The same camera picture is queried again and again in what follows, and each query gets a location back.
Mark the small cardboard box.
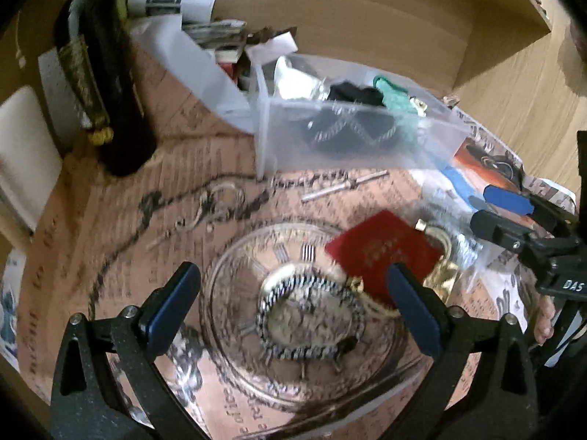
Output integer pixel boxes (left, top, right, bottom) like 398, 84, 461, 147
245, 32, 299, 66

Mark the green striped sock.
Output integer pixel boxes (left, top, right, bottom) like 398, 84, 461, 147
373, 74, 420, 144

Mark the clear plastic storage bin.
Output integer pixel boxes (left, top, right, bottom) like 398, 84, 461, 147
250, 54, 468, 177

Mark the person's hand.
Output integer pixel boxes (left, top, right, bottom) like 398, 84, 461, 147
533, 295, 556, 346

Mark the clear plastic bag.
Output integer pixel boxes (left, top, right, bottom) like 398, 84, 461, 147
407, 181, 492, 271

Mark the white drawstring pouch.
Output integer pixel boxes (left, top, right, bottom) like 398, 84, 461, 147
274, 56, 329, 101

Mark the metal rod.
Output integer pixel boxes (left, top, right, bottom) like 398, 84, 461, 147
300, 170, 390, 204

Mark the yellow patterned cloth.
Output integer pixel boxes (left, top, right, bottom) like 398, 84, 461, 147
410, 96, 428, 117

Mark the black patterned sock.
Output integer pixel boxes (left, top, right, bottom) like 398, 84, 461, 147
302, 81, 398, 157

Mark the dark wine bottle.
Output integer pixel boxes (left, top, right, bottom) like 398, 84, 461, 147
53, 0, 156, 178

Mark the black white braided rope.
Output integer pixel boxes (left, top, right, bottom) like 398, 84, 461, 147
255, 274, 368, 363

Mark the rolled newspaper stack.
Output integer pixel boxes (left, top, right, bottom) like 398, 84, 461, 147
116, 0, 216, 23

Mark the glass plate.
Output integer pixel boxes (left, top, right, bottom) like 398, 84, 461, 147
200, 220, 425, 412

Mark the red card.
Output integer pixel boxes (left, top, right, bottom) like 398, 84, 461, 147
325, 210, 443, 310

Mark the cream ceramic mug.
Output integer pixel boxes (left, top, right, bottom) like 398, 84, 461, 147
0, 85, 63, 231

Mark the white paper sheet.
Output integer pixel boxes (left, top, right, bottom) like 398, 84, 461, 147
127, 15, 257, 134

